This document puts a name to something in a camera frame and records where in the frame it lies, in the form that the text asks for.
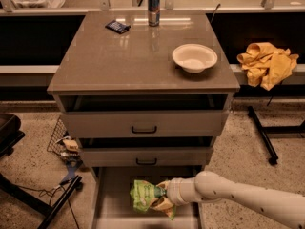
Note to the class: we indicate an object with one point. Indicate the black stand leg left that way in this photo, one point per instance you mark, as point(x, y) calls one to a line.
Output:
point(48, 211)

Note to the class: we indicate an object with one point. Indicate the white paper bowl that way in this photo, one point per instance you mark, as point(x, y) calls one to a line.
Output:
point(194, 58)

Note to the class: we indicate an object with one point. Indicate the black stand leg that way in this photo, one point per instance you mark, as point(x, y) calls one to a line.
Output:
point(265, 131)
point(48, 211)

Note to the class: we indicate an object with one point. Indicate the blue clamp tool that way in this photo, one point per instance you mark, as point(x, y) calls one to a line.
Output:
point(72, 167)

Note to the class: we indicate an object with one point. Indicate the black stand leg right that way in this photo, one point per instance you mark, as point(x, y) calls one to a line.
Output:
point(265, 131)

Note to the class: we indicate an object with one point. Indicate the blue silver drink can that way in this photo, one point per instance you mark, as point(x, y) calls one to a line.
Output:
point(153, 12)

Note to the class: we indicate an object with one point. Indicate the yellow crumpled cloth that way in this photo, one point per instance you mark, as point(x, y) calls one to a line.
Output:
point(266, 65)

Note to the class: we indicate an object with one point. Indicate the black chair seat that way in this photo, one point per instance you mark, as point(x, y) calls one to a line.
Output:
point(10, 133)

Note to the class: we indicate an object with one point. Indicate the grey drawer cabinet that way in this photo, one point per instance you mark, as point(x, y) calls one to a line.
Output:
point(104, 71)

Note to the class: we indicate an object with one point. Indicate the dark blue snack packet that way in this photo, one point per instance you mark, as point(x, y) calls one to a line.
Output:
point(117, 27)

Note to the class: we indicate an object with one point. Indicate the green rice chip bag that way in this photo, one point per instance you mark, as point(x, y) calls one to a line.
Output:
point(143, 195)

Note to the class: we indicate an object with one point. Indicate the bottom grey drawer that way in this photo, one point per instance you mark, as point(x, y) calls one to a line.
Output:
point(113, 203)

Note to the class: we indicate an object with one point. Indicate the wire mesh basket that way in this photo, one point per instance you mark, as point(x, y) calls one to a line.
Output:
point(57, 146)

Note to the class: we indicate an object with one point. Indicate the top grey drawer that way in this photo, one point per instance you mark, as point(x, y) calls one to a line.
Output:
point(145, 123)

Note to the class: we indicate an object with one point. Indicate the grey drawer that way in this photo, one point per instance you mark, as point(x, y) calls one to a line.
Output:
point(145, 123)
point(113, 203)
point(146, 151)

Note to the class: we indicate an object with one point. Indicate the middle grey drawer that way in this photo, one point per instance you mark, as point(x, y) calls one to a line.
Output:
point(146, 151)

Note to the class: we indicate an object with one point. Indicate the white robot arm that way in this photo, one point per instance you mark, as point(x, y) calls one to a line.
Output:
point(283, 207)

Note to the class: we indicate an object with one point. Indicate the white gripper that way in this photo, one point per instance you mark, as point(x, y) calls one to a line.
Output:
point(173, 191)

